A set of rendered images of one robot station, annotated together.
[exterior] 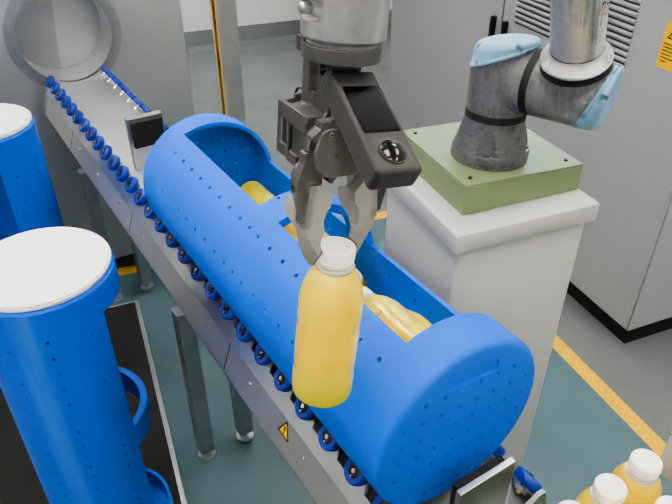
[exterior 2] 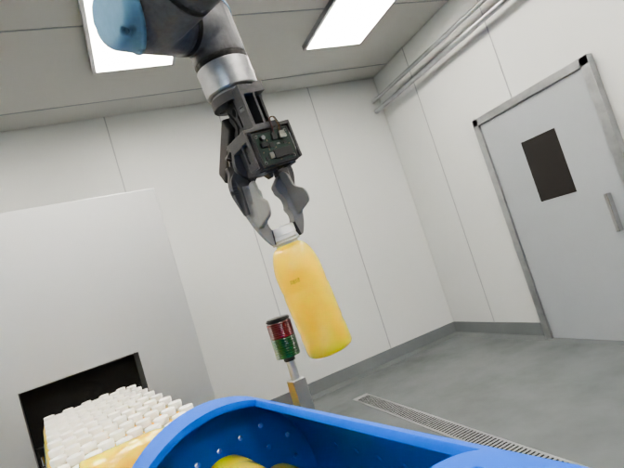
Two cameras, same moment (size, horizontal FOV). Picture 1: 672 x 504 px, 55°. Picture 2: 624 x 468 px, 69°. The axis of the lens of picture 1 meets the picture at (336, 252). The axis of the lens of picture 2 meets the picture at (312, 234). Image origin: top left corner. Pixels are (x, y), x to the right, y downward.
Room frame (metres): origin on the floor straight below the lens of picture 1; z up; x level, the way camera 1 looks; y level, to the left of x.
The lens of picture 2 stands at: (1.19, 0.03, 1.36)
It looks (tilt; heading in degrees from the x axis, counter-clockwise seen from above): 4 degrees up; 179
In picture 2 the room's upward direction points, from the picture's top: 17 degrees counter-clockwise
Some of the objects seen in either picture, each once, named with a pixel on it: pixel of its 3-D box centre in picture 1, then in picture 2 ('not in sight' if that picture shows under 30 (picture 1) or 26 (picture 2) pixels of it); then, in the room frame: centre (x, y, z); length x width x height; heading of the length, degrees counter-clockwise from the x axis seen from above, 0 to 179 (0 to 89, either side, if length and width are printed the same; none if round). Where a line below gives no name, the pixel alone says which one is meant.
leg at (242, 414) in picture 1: (237, 370); not in sight; (1.46, 0.31, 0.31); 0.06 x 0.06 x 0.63; 33
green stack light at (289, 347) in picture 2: not in sight; (285, 345); (0.03, -0.10, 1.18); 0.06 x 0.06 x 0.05
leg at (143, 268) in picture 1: (134, 228); not in sight; (2.29, 0.84, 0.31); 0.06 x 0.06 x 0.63; 33
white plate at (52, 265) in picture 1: (38, 266); not in sight; (1.04, 0.59, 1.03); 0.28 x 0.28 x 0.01
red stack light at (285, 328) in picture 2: not in sight; (279, 329); (0.03, -0.10, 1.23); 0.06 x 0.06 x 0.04
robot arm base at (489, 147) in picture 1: (492, 131); not in sight; (1.17, -0.31, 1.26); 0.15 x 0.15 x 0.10
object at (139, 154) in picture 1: (148, 142); not in sight; (1.66, 0.52, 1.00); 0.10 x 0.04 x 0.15; 123
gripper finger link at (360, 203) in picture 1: (351, 206); (263, 213); (0.57, -0.02, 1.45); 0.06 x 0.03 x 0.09; 30
